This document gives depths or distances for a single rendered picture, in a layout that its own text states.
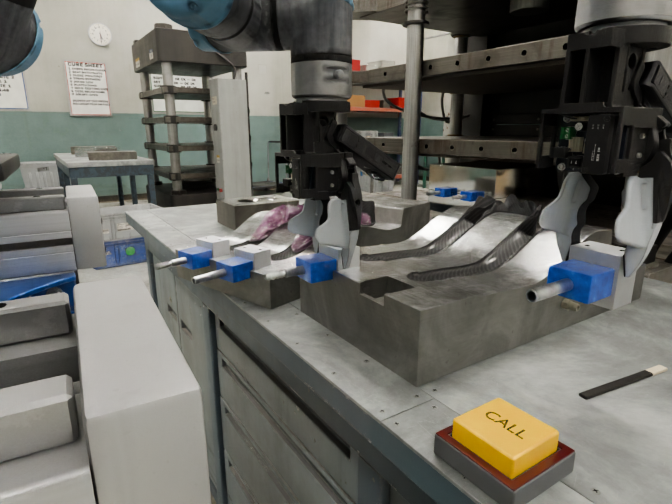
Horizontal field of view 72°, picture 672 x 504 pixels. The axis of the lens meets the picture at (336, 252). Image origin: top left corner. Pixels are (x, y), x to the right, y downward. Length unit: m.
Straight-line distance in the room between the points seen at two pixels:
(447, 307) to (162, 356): 0.38
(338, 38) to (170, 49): 4.62
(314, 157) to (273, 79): 8.05
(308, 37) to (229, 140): 4.41
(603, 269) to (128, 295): 0.41
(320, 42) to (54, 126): 7.19
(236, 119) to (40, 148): 3.48
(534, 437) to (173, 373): 0.32
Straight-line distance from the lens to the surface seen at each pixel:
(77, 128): 7.70
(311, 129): 0.57
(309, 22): 0.58
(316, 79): 0.57
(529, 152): 1.37
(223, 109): 4.95
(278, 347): 0.65
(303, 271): 0.61
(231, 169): 4.98
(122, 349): 0.19
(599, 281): 0.49
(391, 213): 1.00
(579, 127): 0.45
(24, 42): 0.80
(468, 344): 0.57
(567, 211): 0.52
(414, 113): 1.62
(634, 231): 0.48
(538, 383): 0.57
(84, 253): 0.64
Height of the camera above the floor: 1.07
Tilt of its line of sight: 15 degrees down
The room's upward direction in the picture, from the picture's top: straight up
